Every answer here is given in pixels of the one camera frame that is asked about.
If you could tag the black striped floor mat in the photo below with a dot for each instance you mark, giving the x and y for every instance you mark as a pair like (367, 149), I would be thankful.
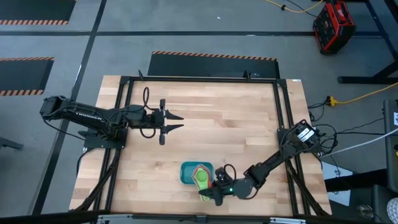
(211, 67)
(23, 76)
(34, 11)

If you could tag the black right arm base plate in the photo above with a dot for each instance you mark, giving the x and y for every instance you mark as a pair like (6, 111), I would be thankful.
(283, 133)

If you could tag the white patterned ball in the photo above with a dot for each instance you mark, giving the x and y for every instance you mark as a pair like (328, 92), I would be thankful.
(393, 213)

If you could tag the black floor box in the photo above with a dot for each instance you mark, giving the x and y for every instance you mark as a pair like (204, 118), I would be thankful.
(373, 202)

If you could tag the teal plastic basket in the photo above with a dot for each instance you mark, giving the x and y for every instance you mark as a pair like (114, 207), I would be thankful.
(186, 172)

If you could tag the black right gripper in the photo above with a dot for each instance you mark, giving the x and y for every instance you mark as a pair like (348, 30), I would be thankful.
(225, 186)

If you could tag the black metal rig frame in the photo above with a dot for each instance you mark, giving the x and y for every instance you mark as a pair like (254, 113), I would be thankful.
(202, 79)

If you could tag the black crossbar with silver brackets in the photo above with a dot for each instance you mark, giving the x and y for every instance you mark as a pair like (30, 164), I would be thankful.
(186, 219)

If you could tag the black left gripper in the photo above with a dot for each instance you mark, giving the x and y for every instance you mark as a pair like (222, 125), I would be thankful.
(154, 119)

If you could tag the green measuring cup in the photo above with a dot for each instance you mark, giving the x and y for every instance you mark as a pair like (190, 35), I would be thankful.
(202, 179)

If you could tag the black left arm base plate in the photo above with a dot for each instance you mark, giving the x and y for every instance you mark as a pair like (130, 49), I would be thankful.
(93, 142)

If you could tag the black desk leg frame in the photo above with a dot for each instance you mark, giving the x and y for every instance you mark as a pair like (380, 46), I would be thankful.
(382, 74)

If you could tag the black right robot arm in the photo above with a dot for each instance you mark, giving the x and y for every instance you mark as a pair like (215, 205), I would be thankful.
(270, 161)

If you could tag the grey floor bar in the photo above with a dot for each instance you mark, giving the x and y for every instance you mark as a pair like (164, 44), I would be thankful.
(11, 143)

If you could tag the white floor plate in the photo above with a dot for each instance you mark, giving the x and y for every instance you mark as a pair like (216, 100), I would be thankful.
(338, 188)

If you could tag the red and black tool box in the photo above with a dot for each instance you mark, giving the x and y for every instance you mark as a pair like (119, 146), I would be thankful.
(334, 26)

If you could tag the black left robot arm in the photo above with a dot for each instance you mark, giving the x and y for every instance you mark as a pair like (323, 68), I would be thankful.
(87, 113)

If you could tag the black equipment rack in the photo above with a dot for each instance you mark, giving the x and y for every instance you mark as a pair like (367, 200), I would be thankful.
(390, 149)

